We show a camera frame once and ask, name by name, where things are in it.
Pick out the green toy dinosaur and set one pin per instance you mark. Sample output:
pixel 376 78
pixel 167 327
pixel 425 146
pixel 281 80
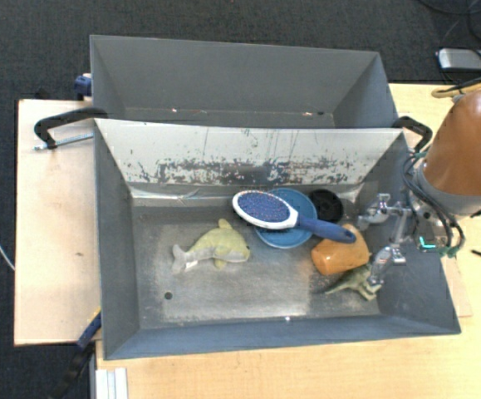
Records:
pixel 354 283

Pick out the grey metal bin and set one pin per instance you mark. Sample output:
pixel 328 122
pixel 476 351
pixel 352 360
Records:
pixel 232 289

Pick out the orange plastic cup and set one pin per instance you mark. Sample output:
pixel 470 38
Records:
pixel 340 256

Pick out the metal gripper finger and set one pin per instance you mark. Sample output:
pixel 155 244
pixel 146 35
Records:
pixel 385 256
pixel 379 214

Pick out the black round lid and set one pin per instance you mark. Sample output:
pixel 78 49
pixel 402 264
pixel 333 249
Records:
pixel 327 206

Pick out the blue and white hairbrush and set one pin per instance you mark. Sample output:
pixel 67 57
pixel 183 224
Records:
pixel 265 210

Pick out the yellow-green plush dolphin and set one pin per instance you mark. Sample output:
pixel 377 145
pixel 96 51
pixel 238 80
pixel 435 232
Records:
pixel 219 245

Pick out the pale wood board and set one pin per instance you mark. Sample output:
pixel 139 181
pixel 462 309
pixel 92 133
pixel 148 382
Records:
pixel 53 223

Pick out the small black bolt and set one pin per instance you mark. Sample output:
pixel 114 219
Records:
pixel 478 253

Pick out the blue round plate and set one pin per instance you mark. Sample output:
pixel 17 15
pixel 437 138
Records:
pixel 283 237

